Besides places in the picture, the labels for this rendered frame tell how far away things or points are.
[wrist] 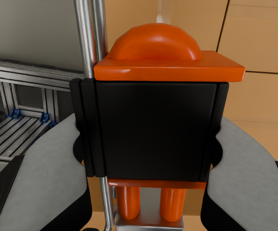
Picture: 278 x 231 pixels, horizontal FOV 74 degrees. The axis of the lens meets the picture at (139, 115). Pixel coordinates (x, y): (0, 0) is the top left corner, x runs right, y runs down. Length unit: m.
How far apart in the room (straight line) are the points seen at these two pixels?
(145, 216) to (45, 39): 1.29
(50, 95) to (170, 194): 1.11
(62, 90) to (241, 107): 0.92
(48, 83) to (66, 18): 0.41
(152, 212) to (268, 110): 0.76
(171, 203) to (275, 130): 0.82
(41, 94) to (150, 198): 1.10
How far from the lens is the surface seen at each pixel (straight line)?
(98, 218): 0.46
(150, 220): 0.19
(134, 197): 0.17
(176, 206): 0.18
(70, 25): 1.31
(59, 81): 1.16
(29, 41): 1.44
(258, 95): 0.85
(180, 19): 0.69
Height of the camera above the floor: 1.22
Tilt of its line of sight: 62 degrees down
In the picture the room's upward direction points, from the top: 174 degrees counter-clockwise
